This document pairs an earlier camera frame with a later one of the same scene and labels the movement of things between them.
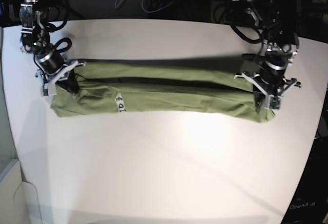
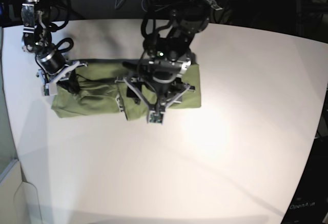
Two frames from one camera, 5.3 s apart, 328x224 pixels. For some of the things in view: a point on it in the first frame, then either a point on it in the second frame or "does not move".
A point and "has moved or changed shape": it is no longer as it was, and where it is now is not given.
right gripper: (270, 81) to (158, 82)
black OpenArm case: (309, 203) does not move
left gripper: (53, 68) does not move
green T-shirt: (140, 85) has moved or changed shape
